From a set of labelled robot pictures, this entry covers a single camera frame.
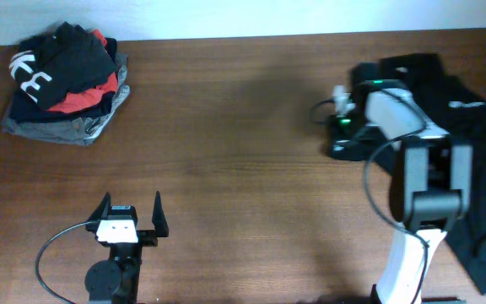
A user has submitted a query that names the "grey folded garment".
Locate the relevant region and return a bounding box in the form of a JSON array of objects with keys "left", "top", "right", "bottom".
[{"left": 1, "top": 53, "right": 130, "bottom": 146}]

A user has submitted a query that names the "black shirt with white letters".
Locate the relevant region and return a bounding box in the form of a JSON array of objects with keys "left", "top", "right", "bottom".
[{"left": 8, "top": 22, "right": 116, "bottom": 111}]

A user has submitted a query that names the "black polo shirt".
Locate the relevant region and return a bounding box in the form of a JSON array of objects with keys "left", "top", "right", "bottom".
[{"left": 325, "top": 52, "right": 486, "bottom": 296}]

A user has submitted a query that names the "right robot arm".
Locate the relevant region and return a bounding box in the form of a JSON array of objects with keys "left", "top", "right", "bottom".
[{"left": 331, "top": 79, "right": 473, "bottom": 303}]

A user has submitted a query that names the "red folded garment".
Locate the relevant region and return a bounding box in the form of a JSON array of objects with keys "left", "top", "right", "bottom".
[{"left": 48, "top": 29, "right": 118, "bottom": 114}]

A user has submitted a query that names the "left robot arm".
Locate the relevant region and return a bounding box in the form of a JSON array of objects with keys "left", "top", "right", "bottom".
[{"left": 84, "top": 193, "right": 169, "bottom": 304}]

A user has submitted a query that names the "navy folded garment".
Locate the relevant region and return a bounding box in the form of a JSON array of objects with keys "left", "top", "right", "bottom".
[{"left": 10, "top": 40, "right": 116, "bottom": 122}]

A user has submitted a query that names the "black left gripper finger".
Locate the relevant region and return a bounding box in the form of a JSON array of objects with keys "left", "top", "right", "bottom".
[
  {"left": 151, "top": 191, "right": 169, "bottom": 236},
  {"left": 88, "top": 192, "right": 111, "bottom": 221}
]

